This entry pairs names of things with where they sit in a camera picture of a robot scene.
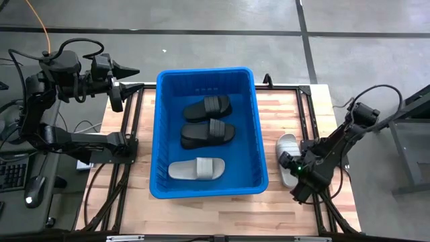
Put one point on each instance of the black keyboard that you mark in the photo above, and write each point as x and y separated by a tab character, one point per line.
13	174

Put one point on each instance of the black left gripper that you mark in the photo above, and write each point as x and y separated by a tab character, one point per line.
100	70

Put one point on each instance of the blue plastic bin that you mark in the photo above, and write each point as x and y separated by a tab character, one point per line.
248	151

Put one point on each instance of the dark metal stand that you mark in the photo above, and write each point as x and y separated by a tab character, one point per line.
420	104

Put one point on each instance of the small round caster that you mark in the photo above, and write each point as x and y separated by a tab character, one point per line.
50	221

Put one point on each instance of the black metal table frame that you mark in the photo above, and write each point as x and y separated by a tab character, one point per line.
282	88

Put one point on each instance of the black computer mouse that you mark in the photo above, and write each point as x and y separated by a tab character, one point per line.
35	191

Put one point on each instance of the silver metal bracket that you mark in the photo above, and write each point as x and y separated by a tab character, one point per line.
124	238
312	239

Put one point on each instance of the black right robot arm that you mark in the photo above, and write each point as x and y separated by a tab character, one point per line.
346	134

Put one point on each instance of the white box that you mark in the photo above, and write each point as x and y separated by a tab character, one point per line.
84	165

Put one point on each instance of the grey side desk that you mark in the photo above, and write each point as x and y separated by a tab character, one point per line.
13	211

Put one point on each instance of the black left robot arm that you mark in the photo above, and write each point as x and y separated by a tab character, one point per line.
84	139

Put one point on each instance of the small black desk object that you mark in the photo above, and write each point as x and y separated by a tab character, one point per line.
3	86

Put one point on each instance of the light grey slide sandal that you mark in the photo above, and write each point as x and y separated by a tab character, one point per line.
287	142
201	168

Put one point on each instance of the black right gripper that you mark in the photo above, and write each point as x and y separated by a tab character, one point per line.
312	171

